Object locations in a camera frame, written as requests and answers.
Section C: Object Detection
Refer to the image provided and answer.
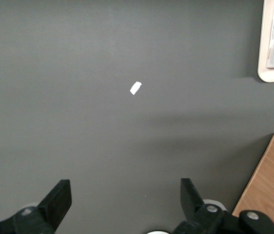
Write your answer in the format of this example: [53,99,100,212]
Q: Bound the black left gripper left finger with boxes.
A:
[0,179,73,234]

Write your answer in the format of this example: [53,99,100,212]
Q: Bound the wooden two-drawer cabinet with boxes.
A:
[231,133,274,234]

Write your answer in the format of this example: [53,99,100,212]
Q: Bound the small white paper scrap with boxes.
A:
[129,81,143,96]

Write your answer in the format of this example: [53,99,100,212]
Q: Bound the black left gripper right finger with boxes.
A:
[173,178,274,234]

